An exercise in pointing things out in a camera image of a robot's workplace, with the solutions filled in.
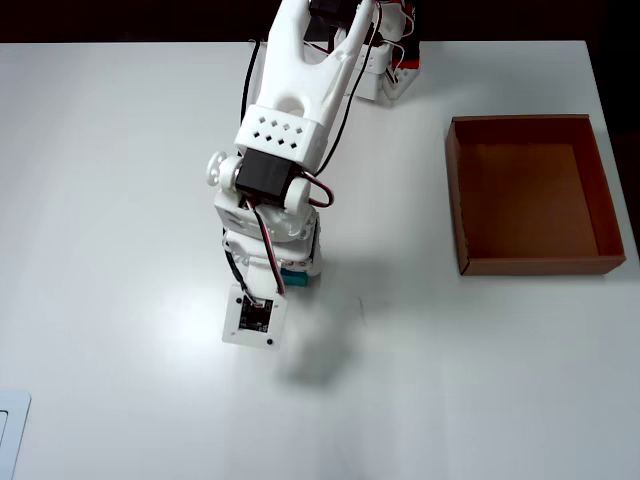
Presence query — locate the thin red servo wire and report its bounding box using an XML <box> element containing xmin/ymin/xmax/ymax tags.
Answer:
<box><xmin>251</xmin><ymin>204</ymin><xmax>287</xmax><ymax>295</ymax></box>

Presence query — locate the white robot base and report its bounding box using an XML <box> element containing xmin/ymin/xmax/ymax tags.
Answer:
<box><xmin>349</xmin><ymin>38</ymin><xmax>424</xmax><ymax>109</ymax></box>

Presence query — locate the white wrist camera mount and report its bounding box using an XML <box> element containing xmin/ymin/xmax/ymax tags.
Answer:
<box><xmin>221</xmin><ymin>282</ymin><xmax>291</xmax><ymax>352</ymax></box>

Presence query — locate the red white base wiring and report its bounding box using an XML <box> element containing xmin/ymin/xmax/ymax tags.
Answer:
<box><xmin>379</xmin><ymin>0</ymin><xmax>423</xmax><ymax>72</ymax></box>

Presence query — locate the white flat device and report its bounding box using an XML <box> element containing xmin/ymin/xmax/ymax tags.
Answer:
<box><xmin>0</xmin><ymin>390</ymin><xmax>32</xmax><ymax>480</ymax></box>

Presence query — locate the brown cardboard box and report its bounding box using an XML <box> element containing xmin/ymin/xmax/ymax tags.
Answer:
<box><xmin>444</xmin><ymin>113</ymin><xmax>627</xmax><ymax>277</ymax></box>

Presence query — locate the blue cube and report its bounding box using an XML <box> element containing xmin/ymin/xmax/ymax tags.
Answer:
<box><xmin>281</xmin><ymin>266</ymin><xmax>309</xmax><ymax>290</ymax></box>

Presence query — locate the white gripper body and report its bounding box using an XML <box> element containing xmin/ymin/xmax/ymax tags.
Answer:
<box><xmin>213</xmin><ymin>192</ymin><xmax>324</xmax><ymax>276</ymax></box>

